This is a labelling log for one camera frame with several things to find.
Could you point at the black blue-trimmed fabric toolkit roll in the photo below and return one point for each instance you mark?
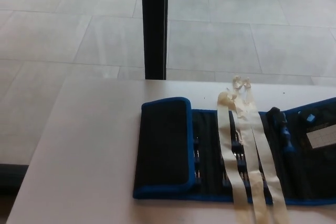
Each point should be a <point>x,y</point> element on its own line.
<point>162,142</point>

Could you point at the small blue plastic piece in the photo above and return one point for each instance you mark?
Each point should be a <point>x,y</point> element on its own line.
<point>310,118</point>

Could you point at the white grid label card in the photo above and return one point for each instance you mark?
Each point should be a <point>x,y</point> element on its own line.
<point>321,139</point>

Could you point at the black vertical metal post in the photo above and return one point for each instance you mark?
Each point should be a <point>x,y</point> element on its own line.
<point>155,24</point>

